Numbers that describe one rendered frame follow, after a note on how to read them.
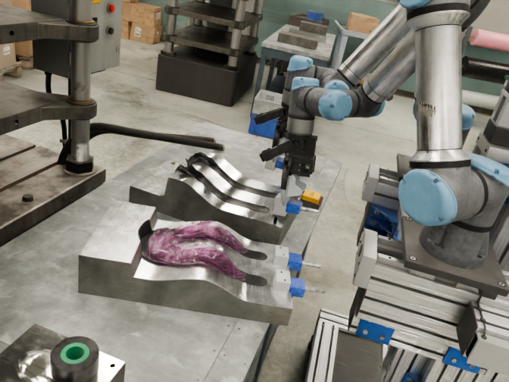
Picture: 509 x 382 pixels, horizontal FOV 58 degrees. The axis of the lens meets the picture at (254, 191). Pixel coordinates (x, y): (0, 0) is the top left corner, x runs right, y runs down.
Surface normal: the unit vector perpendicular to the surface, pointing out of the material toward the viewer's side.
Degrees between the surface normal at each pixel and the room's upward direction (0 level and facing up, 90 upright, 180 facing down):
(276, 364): 0
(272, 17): 90
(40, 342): 0
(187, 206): 90
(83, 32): 90
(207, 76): 90
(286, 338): 0
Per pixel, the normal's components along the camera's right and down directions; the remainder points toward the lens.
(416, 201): -0.82, 0.23
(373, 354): 0.18, -0.87
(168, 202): -0.32, 0.38
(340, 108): 0.54, 0.29
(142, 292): -0.03, 0.45
